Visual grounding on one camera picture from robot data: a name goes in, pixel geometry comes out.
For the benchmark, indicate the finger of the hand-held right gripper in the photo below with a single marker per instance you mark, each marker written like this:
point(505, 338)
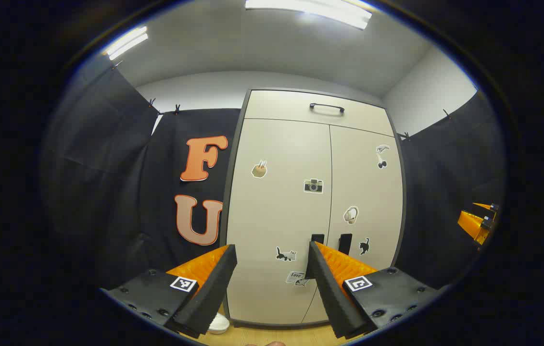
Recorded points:
point(490, 207)
point(476, 226)

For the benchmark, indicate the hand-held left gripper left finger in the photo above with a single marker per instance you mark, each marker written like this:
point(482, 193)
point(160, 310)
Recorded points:
point(214, 288)

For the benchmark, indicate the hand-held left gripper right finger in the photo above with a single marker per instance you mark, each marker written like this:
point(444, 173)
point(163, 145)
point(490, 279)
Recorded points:
point(329, 298)

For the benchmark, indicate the beige double-door shoe cabinet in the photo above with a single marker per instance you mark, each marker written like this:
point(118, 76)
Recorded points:
point(227, 202)

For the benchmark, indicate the beige door with camera sticker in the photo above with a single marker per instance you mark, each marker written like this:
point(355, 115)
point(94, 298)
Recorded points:
point(272, 211)

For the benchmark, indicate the beige door with headphone sticker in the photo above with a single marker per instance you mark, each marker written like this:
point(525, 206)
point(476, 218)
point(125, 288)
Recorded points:
point(363, 192)

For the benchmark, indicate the beige cabinet drawer front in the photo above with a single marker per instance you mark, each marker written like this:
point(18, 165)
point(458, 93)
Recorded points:
point(291, 108)

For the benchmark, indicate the white object on floor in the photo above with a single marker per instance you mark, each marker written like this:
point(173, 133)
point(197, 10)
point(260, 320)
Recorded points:
point(219, 324)

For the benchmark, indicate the black backdrop cloth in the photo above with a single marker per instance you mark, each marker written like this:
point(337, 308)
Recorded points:
point(108, 192)
point(445, 182)

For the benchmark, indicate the long ceiling light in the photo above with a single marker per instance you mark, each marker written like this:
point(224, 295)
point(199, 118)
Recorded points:
point(310, 9)
point(127, 43)

